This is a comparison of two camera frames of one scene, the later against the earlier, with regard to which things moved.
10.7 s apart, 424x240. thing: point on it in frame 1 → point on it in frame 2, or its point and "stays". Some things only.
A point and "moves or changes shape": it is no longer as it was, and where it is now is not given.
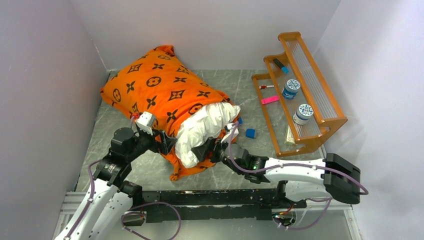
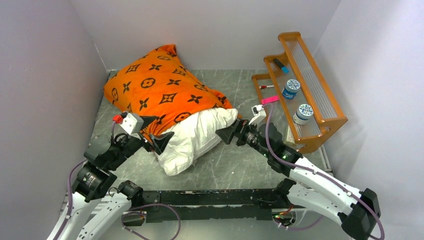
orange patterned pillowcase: x=166 y=89 moves or changes shape
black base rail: x=237 y=204 stays
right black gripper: x=201 y=151 → x=227 y=133
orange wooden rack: x=298 y=105 stays
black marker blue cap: x=284 y=69 stays
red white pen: x=266 y=86 stays
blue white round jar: x=291 y=89 stays
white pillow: x=202 y=125 moves or changes shape
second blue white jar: x=303 y=113 stays
